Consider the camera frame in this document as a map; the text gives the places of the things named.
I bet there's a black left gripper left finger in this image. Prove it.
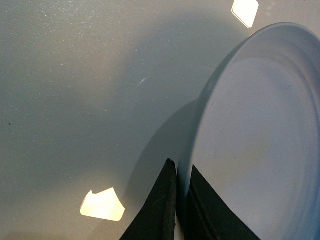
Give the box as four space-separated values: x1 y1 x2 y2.
121 158 177 240

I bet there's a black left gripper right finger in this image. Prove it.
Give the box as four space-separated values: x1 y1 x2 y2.
183 166 259 240

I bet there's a light blue round plate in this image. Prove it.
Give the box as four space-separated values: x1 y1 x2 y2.
177 22 320 240

